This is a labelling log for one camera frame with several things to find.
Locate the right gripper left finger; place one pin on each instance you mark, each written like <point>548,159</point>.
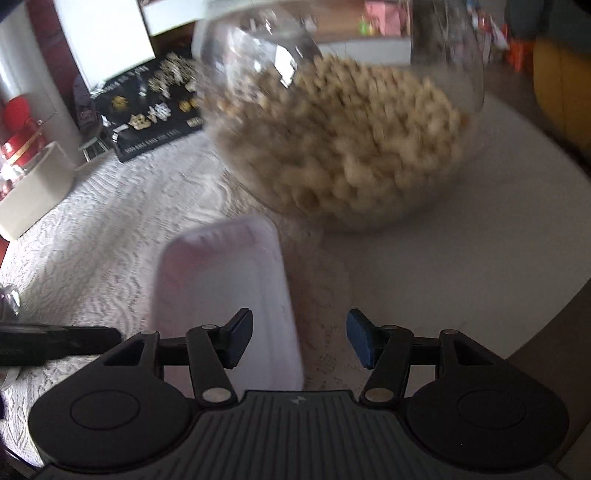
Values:
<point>208,351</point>

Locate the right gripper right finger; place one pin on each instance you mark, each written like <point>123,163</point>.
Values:
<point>389,352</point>

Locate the white rectangular foam tray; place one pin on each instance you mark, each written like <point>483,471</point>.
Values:
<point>205,275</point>

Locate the white lace tablecloth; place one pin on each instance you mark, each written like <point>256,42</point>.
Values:
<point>92,259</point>

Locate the cream plastic organizer box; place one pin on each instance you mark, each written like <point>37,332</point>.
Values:
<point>37,192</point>

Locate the red vase gold band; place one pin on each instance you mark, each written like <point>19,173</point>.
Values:
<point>26,137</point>

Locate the glass jar of peanuts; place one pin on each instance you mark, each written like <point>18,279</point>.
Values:
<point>320,115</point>

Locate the black snack bag gold text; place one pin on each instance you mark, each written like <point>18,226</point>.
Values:
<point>149,105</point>

